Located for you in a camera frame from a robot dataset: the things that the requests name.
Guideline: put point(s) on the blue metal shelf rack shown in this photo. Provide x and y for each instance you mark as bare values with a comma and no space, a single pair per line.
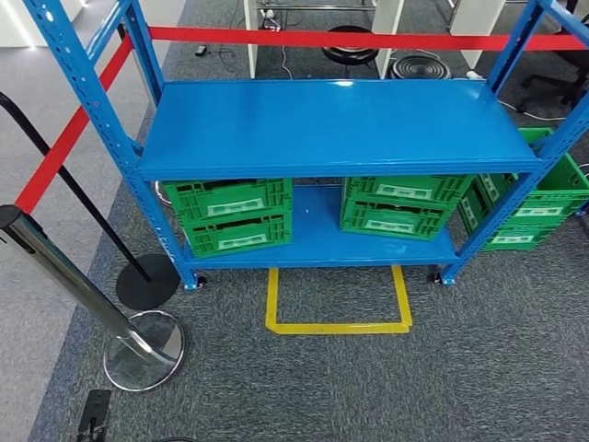
322,122

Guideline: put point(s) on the black round stool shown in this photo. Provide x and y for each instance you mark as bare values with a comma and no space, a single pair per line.
349,52
418,68

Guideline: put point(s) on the black box under desk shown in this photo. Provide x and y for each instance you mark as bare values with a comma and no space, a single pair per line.
271,25

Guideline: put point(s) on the black power adapter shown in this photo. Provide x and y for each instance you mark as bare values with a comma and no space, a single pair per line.
200,50

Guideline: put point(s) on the white power strip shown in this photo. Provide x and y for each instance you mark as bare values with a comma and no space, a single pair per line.
473,75

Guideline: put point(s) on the white desk panel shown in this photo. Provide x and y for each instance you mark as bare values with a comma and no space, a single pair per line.
473,30

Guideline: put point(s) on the tall open green crate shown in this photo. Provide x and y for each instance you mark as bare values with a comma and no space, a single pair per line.
561,189

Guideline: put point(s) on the black office chair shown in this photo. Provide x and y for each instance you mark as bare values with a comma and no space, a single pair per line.
575,61

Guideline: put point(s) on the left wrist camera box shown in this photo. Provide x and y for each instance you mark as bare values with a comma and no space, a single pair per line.
96,412

